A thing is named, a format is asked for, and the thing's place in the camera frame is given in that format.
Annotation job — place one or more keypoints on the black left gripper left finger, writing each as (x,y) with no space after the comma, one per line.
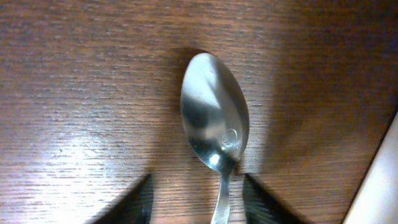
(132,206)

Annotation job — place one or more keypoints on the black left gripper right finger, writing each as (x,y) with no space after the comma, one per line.
(261,206)

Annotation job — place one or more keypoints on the small steel teaspoon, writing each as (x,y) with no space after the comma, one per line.
(215,119)

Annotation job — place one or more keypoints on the white plastic cutlery tray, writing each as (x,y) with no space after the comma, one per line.
(376,199)

